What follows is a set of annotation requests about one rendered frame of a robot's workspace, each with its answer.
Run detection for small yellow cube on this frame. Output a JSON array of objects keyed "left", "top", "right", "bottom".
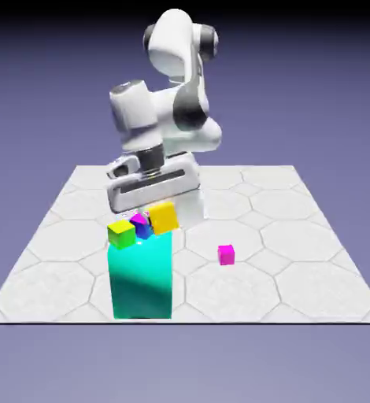
[{"left": 147, "top": 201, "right": 180, "bottom": 236}]

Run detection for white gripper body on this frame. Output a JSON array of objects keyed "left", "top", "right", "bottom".
[{"left": 105, "top": 152, "right": 202, "bottom": 214}]

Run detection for small magenta cube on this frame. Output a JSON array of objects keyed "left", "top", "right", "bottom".
[{"left": 216, "top": 244, "right": 236, "bottom": 266}]

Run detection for small blue cube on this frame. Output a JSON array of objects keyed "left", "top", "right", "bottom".
[{"left": 129, "top": 213, "right": 155, "bottom": 241}]

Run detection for large cyan box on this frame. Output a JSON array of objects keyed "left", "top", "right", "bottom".
[{"left": 106, "top": 231, "right": 174, "bottom": 320}]

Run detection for small green cube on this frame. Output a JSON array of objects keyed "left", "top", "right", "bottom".
[{"left": 106, "top": 219, "right": 137, "bottom": 250}]

